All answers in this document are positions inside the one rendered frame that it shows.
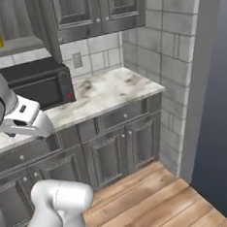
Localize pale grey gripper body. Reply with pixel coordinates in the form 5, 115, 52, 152
0, 108, 56, 143

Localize long grey drawer front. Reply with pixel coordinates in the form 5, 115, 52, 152
0, 133, 66, 178

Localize black microwave oven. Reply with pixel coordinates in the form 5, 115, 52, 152
0, 54, 78, 115

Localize grey base cupboard door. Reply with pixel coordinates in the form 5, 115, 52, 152
81, 127, 132, 191
25, 145, 90, 192
122, 112, 167, 175
0, 170, 38, 227

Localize short grey drawer front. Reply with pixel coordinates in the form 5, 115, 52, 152
94, 97, 152, 134

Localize grey wall socket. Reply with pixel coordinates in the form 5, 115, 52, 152
71, 51, 84, 70

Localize grey open wall shelf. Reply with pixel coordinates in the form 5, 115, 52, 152
0, 34, 47, 60

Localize grey wall cupboard door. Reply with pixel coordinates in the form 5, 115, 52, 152
99, 0, 150, 36
50, 0, 105, 45

